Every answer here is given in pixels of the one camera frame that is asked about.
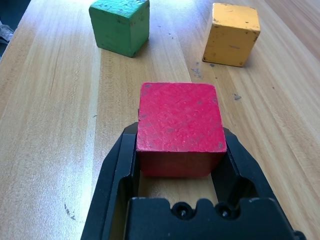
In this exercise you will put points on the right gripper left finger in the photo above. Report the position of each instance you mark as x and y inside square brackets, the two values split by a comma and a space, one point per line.
[110, 187]

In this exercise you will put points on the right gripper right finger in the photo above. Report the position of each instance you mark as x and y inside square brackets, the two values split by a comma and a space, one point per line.
[242, 170]

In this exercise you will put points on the red wooden block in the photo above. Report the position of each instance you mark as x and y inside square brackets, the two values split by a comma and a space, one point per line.
[180, 117]

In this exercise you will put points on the yellow wooden block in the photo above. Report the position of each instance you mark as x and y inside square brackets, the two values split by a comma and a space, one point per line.
[230, 37]

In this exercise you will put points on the green wooden block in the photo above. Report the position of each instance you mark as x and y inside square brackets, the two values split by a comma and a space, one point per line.
[117, 27]

